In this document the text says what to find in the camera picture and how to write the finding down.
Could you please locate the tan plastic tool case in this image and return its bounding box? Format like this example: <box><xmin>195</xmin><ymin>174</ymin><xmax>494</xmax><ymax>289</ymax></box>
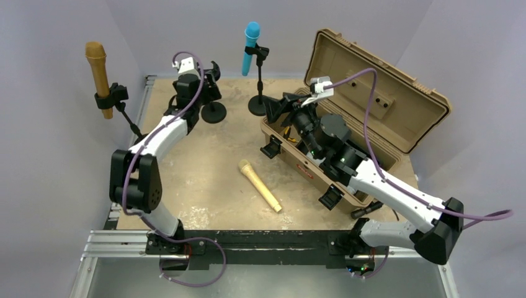
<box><xmin>261</xmin><ymin>29</ymin><xmax>451</xmax><ymax>209</ymax></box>

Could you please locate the blue microphone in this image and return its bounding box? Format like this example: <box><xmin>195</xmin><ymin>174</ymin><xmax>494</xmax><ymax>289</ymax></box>
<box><xmin>241</xmin><ymin>21</ymin><xmax>261</xmax><ymax>76</ymax></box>

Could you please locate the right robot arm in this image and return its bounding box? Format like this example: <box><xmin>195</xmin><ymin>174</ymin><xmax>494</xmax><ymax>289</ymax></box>
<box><xmin>262</xmin><ymin>93</ymin><xmax>464</xmax><ymax>265</ymax></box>

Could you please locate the brown gold microphone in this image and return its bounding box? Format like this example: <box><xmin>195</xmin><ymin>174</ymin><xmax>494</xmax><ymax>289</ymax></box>
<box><xmin>85</xmin><ymin>41</ymin><xmax>113</xmax><ymax>119</ymax></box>

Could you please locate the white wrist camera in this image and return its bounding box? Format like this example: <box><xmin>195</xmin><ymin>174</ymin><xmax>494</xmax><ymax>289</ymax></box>
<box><xmin>172</xmin><ymin>57</ymin><xmax>202</xmax><ymax>79</ymax></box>
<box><xmin>301</xmin><ymin>76</ymin><xmax>334</xmax><ymax>107</ymax></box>

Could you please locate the small black cylinder on table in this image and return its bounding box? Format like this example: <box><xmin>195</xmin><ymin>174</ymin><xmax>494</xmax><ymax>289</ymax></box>
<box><xmin>350</xmin><ymin>201</ymin><xmax>383</xmax><ymax>220</ymax></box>

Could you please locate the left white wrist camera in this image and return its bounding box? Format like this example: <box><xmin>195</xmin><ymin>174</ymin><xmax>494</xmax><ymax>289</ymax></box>
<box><xmin>172</xmin><ymin>57</ymin><xmax>202</xmax><ymax>79</ymax></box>

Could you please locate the black shock mount mic stand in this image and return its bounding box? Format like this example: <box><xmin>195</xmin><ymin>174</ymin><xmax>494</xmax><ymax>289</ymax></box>
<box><xmin>201</xmin><ymin>68</ymin><xmax>227</xmax><ymax>124</ymax></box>

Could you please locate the yellow black tool in case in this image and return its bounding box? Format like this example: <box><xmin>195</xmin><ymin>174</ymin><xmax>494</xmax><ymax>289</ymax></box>
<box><xmin>283</xmin><ymin>126</ymin><xmax>298</xmax><ymax>143</ymax></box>

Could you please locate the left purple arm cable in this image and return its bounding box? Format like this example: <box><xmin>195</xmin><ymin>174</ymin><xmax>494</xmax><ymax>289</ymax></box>
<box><xmin>121</xmin><ymin>51</ymin><xmax>205</xmax><ymax>242</ymax></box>

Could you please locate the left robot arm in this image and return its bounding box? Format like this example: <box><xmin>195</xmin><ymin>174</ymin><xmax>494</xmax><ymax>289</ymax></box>
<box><xmin>109</xmin><ymin>58</ymin><xmax>226</xmax><ymax>254</ymax></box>

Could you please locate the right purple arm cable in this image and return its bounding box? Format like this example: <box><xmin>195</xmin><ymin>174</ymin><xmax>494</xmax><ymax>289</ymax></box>
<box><xmin>324</xmin><ymin>68</ymin><xmax>514</xmax><ymax>231</ymax></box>

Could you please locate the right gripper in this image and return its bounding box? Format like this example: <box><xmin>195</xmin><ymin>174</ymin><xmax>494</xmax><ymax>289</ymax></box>
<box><xmin>263</xmin><ymin>92</ymin><xmax>323</xmax><ymax>158</ymax></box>

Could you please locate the black stand with blue mic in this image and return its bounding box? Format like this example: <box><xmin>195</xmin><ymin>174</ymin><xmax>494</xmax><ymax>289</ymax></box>
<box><xmin>245</xmin><ymin>43</ymin><xmax>269</xmax><ymax>116</ymax></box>

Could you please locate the cream beige microphone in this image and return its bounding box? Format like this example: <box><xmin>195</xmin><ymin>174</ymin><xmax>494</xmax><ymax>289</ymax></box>
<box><xmin>238</xmin><ymin>160</ymin><xmax>282</xmax><ymax>213</ymax></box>

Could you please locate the black stand with brown mic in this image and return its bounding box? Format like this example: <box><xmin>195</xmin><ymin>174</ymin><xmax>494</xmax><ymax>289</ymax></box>
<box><xmin>94</xmin><ymin>83</ymin><xmax>146</xmax><ymax>144</ymax></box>

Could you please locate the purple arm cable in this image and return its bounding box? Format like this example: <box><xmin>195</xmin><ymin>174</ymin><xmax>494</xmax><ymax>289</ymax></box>
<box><xmin>324</xmin><ymin>68</ymin><xmax>514</xmax><ymax>231</ymax></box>
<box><xmin>121</xmin><ymin>51</ymin><xmax>205</xmax><ymax>242</ymax></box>

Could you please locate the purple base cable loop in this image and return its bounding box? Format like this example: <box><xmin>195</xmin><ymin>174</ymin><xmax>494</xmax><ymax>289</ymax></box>
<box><xmin>158</xmin><ymin>237</ymin><xmax>228</xmax><ymax>289</ymax></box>

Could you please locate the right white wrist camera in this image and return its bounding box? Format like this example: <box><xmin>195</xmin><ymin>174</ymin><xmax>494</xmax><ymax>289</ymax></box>
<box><xmin>301</xmin><ymin>76</ymin><xmax>334</xmax><ymax>107</ymax></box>

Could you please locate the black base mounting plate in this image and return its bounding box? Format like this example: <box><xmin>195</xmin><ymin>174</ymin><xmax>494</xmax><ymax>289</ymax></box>
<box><xmin>145</xmin><ymin>230</ymin><xmax>387</xmax><ymax>271</ymax></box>

